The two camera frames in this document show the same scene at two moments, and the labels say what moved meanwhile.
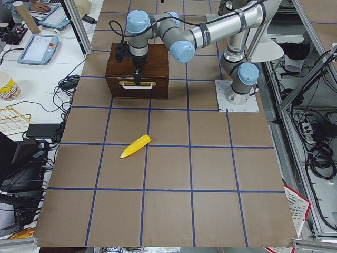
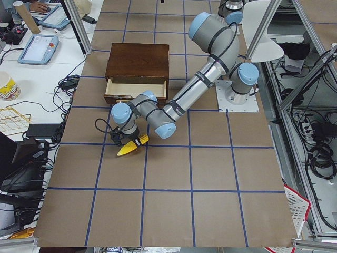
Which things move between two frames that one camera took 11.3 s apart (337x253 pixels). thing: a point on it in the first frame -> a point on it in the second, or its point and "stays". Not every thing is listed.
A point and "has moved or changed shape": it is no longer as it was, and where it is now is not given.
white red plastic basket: x=300 y=207 stays
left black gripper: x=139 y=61 -> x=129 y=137
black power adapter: x=88 y=19 stays
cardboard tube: x=25 y=13 stays
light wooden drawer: x=148 y=88 has moved or changed shape
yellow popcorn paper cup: x=9 y=90 stays
